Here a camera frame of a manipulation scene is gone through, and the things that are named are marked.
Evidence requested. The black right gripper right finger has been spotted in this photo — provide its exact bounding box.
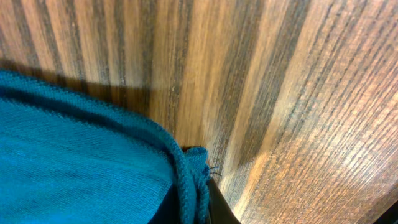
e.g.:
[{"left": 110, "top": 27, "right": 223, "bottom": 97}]
[{"left": 206, "top": 179, "right": 241, "bottom": 224}]

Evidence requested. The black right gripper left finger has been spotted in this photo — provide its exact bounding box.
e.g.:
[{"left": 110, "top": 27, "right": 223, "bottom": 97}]
[{"left": 148, "top": 185, "right": 180, "bottom": 224}]

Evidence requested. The blue polo shirt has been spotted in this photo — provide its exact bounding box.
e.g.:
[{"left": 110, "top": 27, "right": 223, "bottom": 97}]
[{"left": 1, "top": 70, "right": 210, "bottom": 223}]

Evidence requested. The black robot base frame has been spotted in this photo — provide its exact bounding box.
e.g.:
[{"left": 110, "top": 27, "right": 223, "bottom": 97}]
[{"left": 374, "top": 202, "right": 398, "bottom": 224}]

